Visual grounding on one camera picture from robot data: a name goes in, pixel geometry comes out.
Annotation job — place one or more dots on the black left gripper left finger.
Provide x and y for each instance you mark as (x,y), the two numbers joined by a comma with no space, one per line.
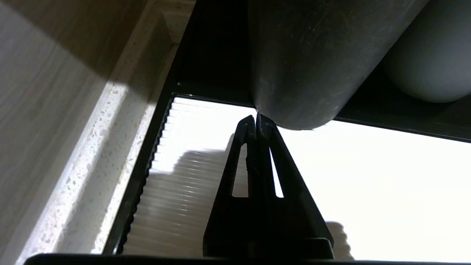
(232,221)

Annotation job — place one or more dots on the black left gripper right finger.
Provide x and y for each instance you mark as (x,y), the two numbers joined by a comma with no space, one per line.
(294,221)

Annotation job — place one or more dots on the dark grey tumbler cup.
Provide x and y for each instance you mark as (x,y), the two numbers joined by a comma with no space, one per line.
(312,55)

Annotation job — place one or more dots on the white paper card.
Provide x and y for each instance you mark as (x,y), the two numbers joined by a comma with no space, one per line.
(368,184)

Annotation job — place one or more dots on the white cup with dark rim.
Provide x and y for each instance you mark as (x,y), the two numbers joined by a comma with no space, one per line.
(434,55)

